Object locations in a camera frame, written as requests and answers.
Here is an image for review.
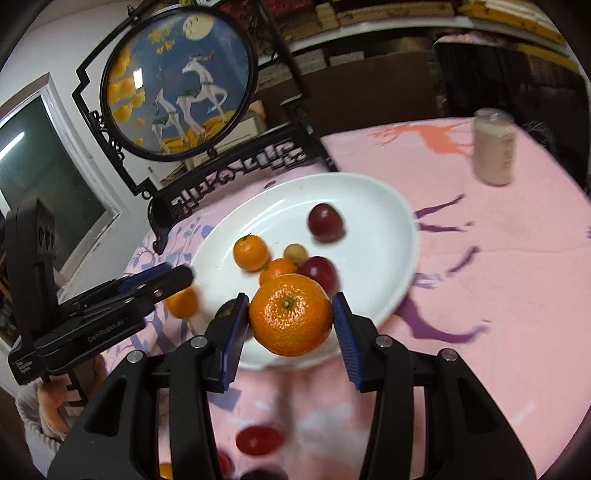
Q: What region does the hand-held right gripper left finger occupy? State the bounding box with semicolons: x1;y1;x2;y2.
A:
48;292;252;480

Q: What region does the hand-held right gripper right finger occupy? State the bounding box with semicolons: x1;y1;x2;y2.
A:
331;292;539;480

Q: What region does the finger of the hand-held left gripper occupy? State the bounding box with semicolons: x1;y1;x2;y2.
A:
59;265;195;329
69;263;171;309

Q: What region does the small orange kumquat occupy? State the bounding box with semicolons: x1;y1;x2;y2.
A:
259;257;297;286
165;286;200;319
233;234;271;272

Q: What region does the bumpy orange tangerine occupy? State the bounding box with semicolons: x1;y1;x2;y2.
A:
248;273;334;357

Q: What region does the large dark red plum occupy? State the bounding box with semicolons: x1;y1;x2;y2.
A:
308;203;345;243

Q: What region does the white oval plate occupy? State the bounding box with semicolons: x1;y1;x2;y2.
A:
187;172;419;370

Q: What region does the person's left forearm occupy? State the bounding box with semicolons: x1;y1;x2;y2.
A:
14;382;63;469

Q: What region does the person's left hand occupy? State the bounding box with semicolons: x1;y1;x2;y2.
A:
36;354;108;437

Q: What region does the white framed window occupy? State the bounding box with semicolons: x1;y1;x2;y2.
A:
0;74;131;289

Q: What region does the pink printed tablecloth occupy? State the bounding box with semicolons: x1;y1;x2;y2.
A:
99;117;591;480

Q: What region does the pale pink drink can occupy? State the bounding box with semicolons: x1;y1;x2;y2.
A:
471;107;515;186

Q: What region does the brown wooden panel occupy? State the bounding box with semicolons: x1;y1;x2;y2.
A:
256;50;441;139

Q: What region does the black flat screen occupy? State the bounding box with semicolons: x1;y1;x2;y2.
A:
434;39;591;153

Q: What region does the round deer screen black frame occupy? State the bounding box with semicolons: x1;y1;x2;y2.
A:
71;0;338;254

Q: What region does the white wall shelf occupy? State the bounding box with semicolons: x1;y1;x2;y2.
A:
259;0;578;61

